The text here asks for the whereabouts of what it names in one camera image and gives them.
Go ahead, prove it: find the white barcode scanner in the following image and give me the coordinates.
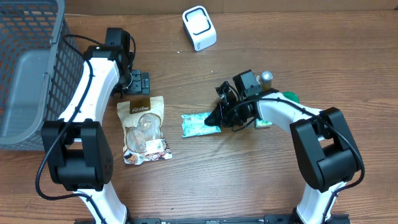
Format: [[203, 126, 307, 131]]
[[182, 6, 217, 52]]

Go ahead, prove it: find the green lid glass jar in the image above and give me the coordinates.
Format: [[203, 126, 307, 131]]
[[282, 91, 300, 103]]

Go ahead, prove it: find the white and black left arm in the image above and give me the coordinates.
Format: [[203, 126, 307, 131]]
[[35, 41, 136, 223]]

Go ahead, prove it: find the dark grey plastic basket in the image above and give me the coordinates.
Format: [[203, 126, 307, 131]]
[[1, 0, 83, 151]]

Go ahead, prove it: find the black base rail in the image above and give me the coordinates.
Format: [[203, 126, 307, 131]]
[[74, 213, 351, 224]]

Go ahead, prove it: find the brown snack packet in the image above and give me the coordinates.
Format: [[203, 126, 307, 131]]
[[117, 96, 172, 166]]

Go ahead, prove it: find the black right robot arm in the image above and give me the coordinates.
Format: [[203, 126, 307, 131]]
[[205, 82, 364, 223]]

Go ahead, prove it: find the teal Kleenex tissue pack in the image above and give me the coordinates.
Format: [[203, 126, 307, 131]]
[[254, 119, 272, 129]]

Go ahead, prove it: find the mint green wet wipes pack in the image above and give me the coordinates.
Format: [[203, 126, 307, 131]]
[[182, 112, 221, 138]]

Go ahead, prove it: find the yellow oil bottle silver cap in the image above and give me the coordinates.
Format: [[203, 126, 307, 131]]
[[256, 71, 273, 91]]

